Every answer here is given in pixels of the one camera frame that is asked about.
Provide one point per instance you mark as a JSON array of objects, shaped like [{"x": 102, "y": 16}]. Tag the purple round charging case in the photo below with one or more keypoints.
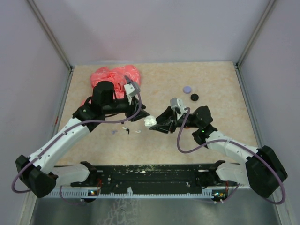
[{"x": 187, "y": 89}]

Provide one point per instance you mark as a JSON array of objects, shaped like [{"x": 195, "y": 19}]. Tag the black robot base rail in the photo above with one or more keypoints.
[{"x": 153, "y": 179}]

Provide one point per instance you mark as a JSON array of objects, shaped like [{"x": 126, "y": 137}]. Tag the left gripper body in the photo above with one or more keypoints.
[{"x": 132, "y": 112}]

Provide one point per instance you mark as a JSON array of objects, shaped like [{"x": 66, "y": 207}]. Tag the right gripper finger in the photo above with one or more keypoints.
[
  {"x": 163, "y": 117},
  {"x": 162, "y": 128}
]

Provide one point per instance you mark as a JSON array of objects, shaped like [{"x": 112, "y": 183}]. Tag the crumpled pink cloth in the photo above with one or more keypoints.
[{"x": 117, "y": 77}]

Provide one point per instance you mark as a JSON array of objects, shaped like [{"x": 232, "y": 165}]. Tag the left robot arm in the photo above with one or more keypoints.
[{"x": 36, "y": 170}]

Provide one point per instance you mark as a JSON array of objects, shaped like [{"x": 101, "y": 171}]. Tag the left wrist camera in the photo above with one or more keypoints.
[{"x": 131, "y": 89}]

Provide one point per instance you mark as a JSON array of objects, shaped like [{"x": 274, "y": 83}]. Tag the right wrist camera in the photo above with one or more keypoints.
[{"x": 177, "y": 106}]

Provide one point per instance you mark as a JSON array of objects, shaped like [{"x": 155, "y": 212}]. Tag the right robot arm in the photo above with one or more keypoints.
[{"x": 258, "y": 168}]

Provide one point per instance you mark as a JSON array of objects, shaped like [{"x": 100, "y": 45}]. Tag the white round charging case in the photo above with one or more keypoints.
[{"x": 150, "y": 121}]

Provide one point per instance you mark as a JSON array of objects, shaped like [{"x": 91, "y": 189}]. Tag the black round charging case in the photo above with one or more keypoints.
[{"x": 194, "y": 97}]

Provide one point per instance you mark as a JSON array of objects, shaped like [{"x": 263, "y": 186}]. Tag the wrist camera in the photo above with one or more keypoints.
[
  {"x": 177, "y": 106},
  {"x": 131, "y": 89}
]

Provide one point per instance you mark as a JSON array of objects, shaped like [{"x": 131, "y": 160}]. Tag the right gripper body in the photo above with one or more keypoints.
[{"x": 181, "y": 122}]

